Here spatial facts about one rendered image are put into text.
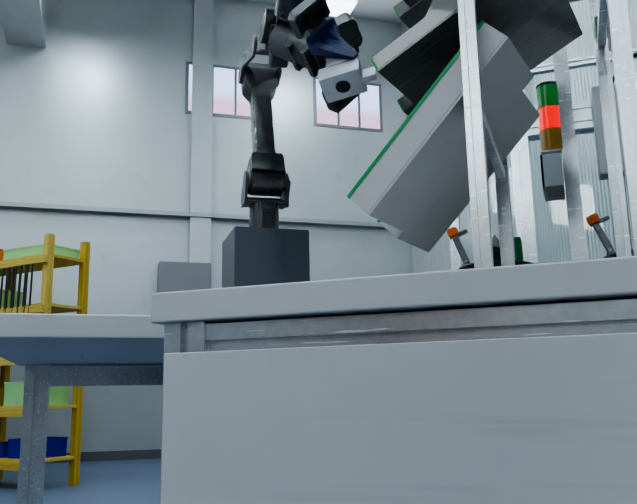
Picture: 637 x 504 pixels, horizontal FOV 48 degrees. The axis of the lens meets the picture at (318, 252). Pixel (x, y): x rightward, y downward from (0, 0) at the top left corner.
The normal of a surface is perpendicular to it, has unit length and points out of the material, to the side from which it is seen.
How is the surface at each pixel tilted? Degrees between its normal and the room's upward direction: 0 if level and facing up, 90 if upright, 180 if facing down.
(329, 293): 90
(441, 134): 135
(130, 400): 90
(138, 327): 90
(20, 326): 90
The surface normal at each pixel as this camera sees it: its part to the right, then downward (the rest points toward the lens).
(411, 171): 0.62, 0.61
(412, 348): -0.34, -0.18
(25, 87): 0.29, -0.20
